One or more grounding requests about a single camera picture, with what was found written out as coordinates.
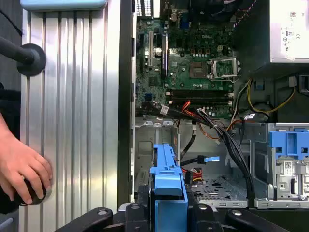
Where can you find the grey power supply unit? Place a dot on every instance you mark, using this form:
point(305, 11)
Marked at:
point(287, 29)

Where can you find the small round black tool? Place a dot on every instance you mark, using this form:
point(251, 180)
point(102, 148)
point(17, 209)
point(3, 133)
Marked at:
point(36, 197)

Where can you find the black bar with round disc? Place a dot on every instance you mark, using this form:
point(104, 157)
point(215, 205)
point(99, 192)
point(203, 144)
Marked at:
point(31, 59)

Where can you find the black open PC case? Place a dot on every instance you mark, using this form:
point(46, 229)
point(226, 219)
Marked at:
point(125, 96)

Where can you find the black case fan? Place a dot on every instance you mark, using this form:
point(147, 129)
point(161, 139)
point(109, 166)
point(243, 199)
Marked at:
point(217, 9)

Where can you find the black RAM slot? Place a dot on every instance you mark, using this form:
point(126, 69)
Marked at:
point(200, 98)
point(200, 102)
point(200, 91)
point(200, 94)

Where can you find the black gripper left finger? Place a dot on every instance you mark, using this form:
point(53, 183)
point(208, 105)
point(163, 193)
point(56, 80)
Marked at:
point(137, 217)

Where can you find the blue drive bracket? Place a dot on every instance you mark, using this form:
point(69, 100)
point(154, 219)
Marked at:
point(292, 142)

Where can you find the green motherboard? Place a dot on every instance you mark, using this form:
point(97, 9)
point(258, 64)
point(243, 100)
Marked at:
point(193, 48)

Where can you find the CPU socket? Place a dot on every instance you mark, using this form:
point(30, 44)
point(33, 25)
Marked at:
point(196, 69)

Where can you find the silver metal disk bay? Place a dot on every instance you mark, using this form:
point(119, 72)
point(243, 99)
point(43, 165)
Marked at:
point(144, 149)

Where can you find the silver metal drive cage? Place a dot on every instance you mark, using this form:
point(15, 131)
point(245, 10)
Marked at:
point(263, 169)

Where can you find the hard disk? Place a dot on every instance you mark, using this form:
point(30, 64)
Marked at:
point(169, 178)

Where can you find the person's hand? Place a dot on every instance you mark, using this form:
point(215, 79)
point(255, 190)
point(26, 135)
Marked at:
point(17, 164)

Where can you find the white expansion slot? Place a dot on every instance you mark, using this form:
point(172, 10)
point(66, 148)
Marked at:
point(150, 48)

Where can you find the metal socket cover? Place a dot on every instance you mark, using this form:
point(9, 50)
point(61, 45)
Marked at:
point(222, 77)

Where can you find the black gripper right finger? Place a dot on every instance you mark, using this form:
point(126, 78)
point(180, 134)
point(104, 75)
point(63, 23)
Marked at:
point(205, 217)

